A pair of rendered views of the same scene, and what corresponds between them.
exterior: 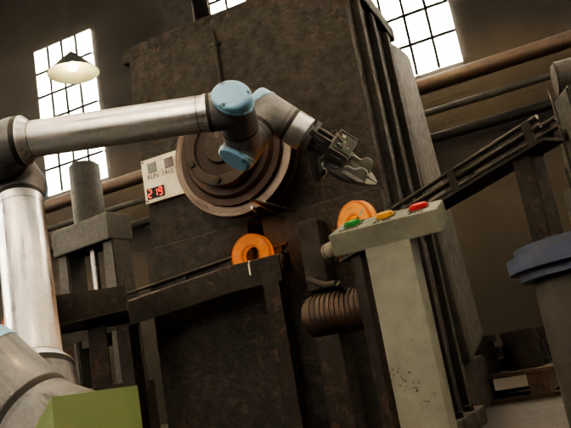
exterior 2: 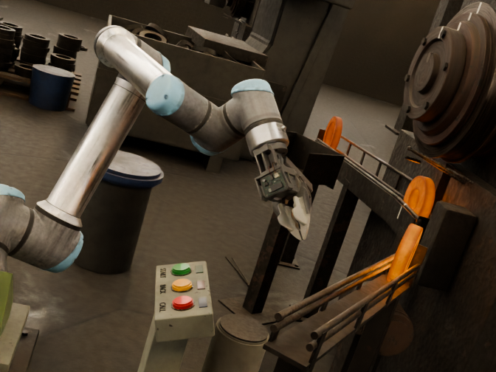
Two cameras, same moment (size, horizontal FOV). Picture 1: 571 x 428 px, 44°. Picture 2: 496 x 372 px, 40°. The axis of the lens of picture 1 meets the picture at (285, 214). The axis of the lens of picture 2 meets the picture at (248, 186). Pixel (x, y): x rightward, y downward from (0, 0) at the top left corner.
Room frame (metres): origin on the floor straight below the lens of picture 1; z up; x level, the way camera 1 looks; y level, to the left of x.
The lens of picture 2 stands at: (0.86, -1.29, 1.20)
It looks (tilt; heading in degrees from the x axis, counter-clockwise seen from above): 16 degrees down; 56
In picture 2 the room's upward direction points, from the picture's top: 17 degrees clockwise
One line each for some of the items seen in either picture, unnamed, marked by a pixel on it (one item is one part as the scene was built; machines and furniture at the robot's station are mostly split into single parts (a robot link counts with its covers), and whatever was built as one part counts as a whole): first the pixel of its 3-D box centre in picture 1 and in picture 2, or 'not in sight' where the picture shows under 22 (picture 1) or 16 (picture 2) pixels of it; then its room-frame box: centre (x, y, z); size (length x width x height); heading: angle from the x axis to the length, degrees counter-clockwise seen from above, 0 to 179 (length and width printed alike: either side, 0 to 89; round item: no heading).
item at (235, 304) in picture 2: (96, 393); (274, 228); (2.38, 0.72, 0.36); 0.26 x 0.20 x 0.72; 103
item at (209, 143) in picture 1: (222, 147); (432, 74); (2.35, 0.18, 1.11); 0.28 x 0.06 x 0.28; 68
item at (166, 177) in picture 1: (172, 174); not in sight; (2.67, 0.41, 1.15); 0.26 x 0.02 x 0.18; 68
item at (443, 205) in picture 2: (317, 256); (443, 246); (2.37, -0.08, 0.68); 0.11 x 0.08 x 0.24; 158
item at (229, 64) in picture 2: not in sight; (170, 89); (2.85, 2.95, 0.39); 1.03 x 0.83 x 0.79; 162
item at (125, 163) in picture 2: not in sight; (112, 211); (1.87, 1.09, 0.22); 0.32 x 0.32 x 0.43
